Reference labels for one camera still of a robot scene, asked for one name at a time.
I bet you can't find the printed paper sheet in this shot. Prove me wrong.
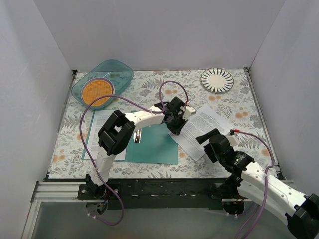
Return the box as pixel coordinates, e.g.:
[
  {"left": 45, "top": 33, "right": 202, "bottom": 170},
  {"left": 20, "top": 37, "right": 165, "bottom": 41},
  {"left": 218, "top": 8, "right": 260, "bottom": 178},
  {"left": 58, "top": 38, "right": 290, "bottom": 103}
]
[
  {"left": 169, "top": 104, "right": 234, "bottom": 161},
  {"left": 82, "top": 110, "right": 126, "bottom": 162}
]

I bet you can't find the teal plastic folder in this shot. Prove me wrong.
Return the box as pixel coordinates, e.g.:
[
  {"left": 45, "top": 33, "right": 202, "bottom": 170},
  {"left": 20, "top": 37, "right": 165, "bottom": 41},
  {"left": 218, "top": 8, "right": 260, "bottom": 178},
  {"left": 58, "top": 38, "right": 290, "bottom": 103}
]
[{"left": 81, "top": 110, "right": 179, "bottom": 164}]

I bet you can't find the metal folder clip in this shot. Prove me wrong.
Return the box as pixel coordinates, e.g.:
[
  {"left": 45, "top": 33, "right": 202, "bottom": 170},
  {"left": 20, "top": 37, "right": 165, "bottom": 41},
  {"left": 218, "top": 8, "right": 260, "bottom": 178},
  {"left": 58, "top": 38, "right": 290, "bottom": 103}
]
[{"left": 133, "top": 129, "right": 142, "bottom": 143}]

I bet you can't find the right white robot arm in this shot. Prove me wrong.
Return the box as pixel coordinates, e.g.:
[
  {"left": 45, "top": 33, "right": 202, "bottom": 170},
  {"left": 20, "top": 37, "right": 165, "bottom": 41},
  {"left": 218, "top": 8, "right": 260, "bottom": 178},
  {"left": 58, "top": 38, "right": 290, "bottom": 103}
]
[{"left": 196, "top": 128, "right": 319, "bottom": 239}]

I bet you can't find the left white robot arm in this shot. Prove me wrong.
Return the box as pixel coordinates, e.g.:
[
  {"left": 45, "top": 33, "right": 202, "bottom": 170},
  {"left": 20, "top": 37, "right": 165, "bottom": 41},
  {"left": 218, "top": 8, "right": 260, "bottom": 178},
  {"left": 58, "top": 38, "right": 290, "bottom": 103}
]
[{"left": 86, "top": 97, "right": 196, "bottom": 199}]

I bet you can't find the floral tablecloth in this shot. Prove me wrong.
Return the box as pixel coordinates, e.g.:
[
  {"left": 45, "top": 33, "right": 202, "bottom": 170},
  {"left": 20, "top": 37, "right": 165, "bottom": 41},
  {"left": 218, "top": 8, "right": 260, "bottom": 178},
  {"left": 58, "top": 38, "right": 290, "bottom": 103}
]
[{"left": 48, "top": 69, "right": 271, "bottom": 180}]

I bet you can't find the striped white ceramic plate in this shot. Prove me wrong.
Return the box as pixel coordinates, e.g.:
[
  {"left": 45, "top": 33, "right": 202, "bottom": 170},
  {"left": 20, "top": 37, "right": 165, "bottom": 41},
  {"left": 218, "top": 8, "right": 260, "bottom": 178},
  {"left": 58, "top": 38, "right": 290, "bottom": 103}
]
[{"left": 200, "top": 68, "right": 234, "bottom": 94}]

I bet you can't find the teal transparent plastic container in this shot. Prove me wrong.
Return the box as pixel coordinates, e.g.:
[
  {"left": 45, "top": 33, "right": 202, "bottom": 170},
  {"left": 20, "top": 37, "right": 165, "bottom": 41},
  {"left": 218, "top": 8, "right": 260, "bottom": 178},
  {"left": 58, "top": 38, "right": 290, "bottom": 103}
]
[{"left": 71, "top": 59, "right": 134, "bottom": 106}]

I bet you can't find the orange woven coaster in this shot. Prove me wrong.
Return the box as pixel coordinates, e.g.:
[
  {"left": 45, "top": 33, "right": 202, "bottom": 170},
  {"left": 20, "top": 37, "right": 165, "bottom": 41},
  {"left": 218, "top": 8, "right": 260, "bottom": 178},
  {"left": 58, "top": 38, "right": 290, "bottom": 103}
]
[{"left": 81, "top": 77, "right": 115, "bottom": 105}]

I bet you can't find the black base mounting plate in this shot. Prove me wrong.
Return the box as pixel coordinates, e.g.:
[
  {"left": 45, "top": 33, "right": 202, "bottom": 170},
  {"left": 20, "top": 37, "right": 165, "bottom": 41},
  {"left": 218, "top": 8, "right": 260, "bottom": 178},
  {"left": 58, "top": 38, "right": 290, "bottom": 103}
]
[{"left": 77, "top": 178, "right": 245, "bottom": 215}]

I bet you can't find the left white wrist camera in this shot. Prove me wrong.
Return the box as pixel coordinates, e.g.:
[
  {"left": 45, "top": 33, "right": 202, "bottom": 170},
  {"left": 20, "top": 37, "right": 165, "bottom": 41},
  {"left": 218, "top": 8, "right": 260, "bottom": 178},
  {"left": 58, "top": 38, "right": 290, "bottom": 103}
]
[{"left": 182, "top": 106, "right": 196, "bottom": 120}]

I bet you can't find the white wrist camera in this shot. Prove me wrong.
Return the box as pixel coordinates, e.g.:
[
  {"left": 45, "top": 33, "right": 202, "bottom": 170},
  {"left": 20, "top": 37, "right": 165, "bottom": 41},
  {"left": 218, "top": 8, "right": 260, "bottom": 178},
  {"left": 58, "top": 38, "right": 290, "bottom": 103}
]
[
  {"left": 182, "top": 106, "right": 196, "bottom": 120},
  {"left": 226, "top": 129, "right": 240, "bottom": 147}
]

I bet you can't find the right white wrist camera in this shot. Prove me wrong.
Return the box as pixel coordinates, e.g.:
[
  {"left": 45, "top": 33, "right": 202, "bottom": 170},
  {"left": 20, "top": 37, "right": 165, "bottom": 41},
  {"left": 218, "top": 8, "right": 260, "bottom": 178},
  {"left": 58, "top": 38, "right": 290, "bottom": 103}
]
[{"left": 226, "top": 129, "right": 240, "bottom": 147}]

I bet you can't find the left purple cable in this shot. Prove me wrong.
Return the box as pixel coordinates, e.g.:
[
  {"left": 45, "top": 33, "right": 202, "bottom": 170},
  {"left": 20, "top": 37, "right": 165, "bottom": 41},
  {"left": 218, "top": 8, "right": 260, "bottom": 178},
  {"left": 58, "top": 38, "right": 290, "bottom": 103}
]
[{"left": 80, "top": 81, "right": 190, "bottom": 226}]

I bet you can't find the purple cable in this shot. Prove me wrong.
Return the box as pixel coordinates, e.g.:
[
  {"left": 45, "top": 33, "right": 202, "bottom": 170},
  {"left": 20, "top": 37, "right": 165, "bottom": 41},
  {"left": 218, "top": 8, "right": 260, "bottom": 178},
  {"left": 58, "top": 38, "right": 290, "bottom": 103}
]
[
  {"left": 230, "top": 129, "right": 276, "bottom": 239},
  {"left": 80, "top": 81, "right": 190, "bottom": 226}
]

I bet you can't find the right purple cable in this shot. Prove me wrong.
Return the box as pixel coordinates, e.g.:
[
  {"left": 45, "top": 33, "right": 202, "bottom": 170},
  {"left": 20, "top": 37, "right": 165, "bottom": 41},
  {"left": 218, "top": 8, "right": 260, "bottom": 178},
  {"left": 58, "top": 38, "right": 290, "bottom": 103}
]
[{"left": 230, "top": 129, "right": 276, "bottom": 239}]

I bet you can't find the aluminium frame rail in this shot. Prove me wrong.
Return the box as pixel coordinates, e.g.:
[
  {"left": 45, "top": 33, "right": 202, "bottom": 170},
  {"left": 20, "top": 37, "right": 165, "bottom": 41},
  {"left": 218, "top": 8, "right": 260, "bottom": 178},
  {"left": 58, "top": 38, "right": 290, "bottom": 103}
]
[{"left": 31, "top": 182, "right": 81, "bottom": 202}]

